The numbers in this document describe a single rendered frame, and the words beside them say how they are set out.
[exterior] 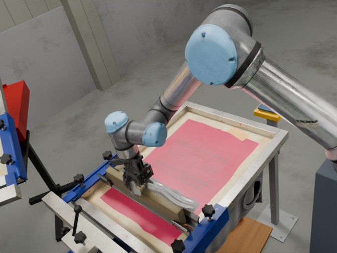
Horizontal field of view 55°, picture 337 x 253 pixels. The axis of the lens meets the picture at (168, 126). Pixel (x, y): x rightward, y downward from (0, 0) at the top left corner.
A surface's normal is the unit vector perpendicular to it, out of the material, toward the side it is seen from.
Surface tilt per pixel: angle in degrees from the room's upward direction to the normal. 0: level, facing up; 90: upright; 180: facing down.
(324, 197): 90
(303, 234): 0
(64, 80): 90
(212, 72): 85
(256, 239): 0
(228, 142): 0
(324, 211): 90
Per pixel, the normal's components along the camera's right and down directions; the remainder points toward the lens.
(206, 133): -0.22, -0.78
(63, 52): 0.69, 0.31
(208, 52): -0.51, 0.54
